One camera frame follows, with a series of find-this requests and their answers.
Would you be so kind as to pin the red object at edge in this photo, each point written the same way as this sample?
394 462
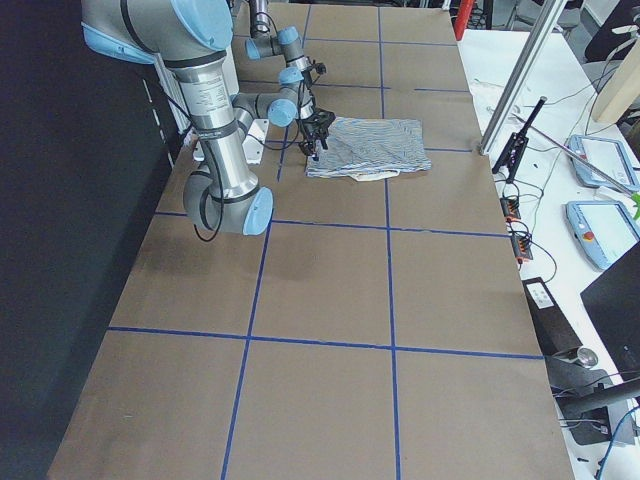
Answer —
462 18

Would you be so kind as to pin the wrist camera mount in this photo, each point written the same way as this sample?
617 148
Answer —
318 67
321 120

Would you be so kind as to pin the black monitor arm base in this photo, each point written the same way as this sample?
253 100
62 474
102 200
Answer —
592 402

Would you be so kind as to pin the wooden board leaning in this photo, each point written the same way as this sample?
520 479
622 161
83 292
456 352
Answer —
622 89

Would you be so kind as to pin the metal reacher grabber tool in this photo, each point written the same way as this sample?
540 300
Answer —
633 195

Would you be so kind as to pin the far blue teach pendant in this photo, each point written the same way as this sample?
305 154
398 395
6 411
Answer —
608 155

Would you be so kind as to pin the black camera tripod stand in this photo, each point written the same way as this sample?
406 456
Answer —
514 150

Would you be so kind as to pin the near blue teach pendant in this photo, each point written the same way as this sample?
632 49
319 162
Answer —
605 230

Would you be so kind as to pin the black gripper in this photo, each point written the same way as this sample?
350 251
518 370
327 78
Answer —
317 125
307 78

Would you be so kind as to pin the navy white striped polo shirt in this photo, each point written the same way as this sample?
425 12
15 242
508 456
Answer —
370 149

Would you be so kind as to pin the brown paper table cover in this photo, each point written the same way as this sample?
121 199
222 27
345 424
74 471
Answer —
376 331

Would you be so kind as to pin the blue teach pendant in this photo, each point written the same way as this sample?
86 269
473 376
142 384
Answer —
608 155
605 230

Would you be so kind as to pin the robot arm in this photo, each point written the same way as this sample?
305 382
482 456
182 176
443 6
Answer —
266 40
192 39

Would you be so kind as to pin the aluminium frame post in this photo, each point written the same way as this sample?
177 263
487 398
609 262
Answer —
542 28

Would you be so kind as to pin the orange black usb hub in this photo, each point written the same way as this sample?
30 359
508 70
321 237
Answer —
510 208

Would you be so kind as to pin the black box white label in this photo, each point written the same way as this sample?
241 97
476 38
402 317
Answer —
553 330

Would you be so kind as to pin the black monitor right side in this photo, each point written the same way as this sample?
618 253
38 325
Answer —
612 304

